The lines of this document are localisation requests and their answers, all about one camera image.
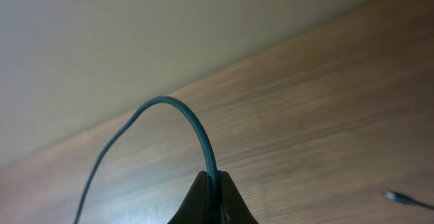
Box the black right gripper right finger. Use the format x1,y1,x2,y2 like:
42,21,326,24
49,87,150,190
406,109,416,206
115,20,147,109
218,171,258,224

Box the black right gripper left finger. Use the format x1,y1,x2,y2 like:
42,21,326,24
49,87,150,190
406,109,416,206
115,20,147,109
168,171,209,224

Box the black cable bundle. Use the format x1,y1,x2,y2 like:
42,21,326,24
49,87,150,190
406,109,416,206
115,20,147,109
73,95,218,224

